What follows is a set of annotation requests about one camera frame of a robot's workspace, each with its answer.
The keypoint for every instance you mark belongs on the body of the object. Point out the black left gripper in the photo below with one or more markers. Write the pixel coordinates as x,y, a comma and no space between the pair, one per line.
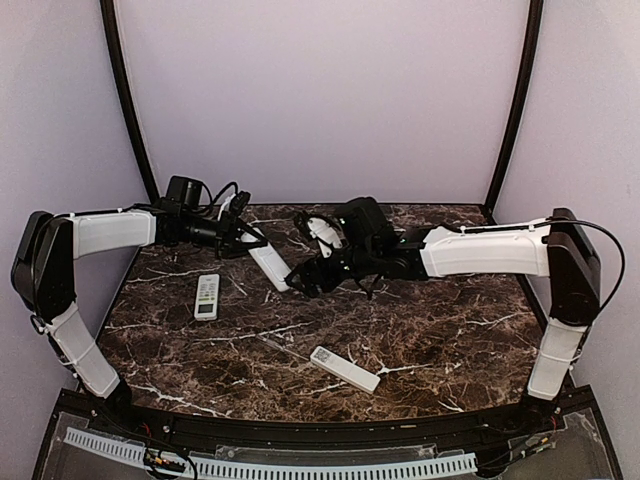
228,234

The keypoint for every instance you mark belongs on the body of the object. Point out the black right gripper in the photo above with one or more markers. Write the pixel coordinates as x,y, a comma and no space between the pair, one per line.
306,270

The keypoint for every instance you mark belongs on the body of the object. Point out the white remote with battery compartment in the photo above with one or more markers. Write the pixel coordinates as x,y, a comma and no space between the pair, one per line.
272,265

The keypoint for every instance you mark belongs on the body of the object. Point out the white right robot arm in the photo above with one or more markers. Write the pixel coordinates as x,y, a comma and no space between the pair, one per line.
556,248

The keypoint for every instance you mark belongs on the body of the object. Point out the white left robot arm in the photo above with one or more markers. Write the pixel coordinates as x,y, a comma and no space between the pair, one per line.
43,273

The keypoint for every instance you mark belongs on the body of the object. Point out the white remote with green buttons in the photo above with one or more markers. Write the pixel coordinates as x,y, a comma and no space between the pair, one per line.
206,300

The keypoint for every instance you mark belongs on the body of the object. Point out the white remote with QR label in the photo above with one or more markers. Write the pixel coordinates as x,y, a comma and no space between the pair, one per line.
344,370

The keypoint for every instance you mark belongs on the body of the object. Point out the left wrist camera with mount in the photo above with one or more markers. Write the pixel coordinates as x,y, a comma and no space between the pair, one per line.
188,196

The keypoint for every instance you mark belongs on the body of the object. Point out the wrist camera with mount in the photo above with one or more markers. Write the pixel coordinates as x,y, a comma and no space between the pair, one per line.
359,222
188,196

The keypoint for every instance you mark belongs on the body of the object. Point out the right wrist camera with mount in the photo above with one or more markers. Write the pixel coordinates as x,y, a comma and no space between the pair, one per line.
359,222

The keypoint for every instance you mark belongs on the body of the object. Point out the white slotted cable duct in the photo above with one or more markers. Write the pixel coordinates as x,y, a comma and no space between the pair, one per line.
252,463

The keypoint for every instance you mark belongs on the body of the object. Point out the black left rear frame post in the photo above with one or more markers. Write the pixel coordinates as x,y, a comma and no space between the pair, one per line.
126,101

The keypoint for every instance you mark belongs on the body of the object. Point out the black frame post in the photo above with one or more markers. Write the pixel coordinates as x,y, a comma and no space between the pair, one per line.
126,101
520,94

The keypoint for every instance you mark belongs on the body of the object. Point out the black curved front rail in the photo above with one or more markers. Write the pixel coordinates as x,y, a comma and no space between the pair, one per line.
484,428

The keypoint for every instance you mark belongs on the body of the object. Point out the black right rear frame post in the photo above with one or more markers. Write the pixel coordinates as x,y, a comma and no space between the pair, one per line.
520,94

